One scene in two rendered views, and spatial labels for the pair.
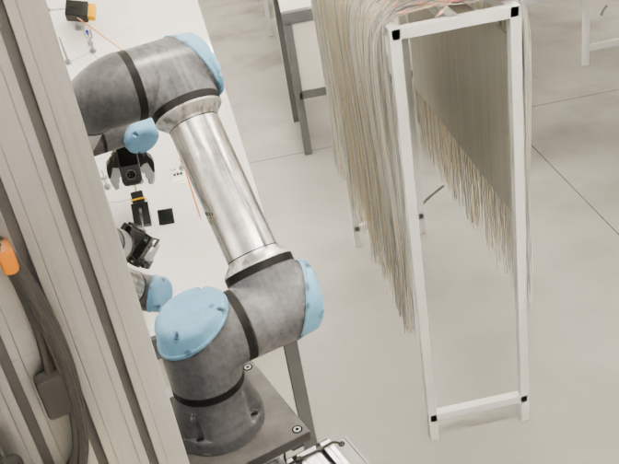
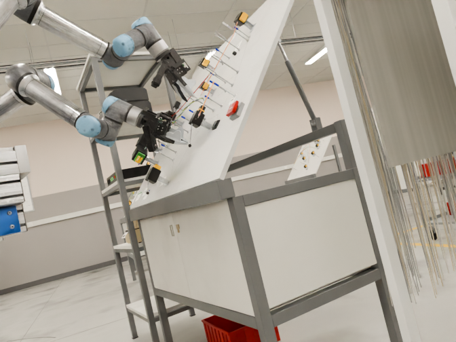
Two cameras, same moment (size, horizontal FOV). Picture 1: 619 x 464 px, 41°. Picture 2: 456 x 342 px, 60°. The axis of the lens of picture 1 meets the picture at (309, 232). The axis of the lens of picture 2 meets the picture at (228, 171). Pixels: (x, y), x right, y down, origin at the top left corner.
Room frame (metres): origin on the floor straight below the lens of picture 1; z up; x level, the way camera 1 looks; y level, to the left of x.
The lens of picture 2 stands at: (1.46, -1.15, 0.80)
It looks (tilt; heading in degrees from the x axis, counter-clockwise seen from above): 4 degrees up; 74
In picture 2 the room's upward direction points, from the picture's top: 13 degrees counter-clockwise
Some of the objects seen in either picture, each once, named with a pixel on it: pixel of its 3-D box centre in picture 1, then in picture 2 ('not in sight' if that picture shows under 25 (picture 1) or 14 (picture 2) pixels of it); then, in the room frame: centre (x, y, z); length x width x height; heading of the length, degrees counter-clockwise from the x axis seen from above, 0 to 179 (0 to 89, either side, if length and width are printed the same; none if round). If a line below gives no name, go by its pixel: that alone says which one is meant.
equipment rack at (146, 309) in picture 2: not in sight; (148, 199); (1.67, 1.61, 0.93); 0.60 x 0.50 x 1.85; 103
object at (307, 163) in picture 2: not in sight; (314, 176); (5.16, 5.74, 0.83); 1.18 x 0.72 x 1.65; 92
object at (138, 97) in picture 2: not in sight; (123, 106); (1.64, 1.50, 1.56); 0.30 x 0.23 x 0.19; 15
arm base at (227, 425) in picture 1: (213, 398); not in sight; (1.02, 0.20, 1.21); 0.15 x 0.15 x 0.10
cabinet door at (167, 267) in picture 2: not in sight; (163, 254); (1.63, 0.93, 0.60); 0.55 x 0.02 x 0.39; 103
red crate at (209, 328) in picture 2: not in sight; (239, 329); (1.96, 1.07, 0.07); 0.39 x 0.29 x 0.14; 100
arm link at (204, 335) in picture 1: (201, 339); not in sight; (1.02, 0.19, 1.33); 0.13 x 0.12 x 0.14; 114
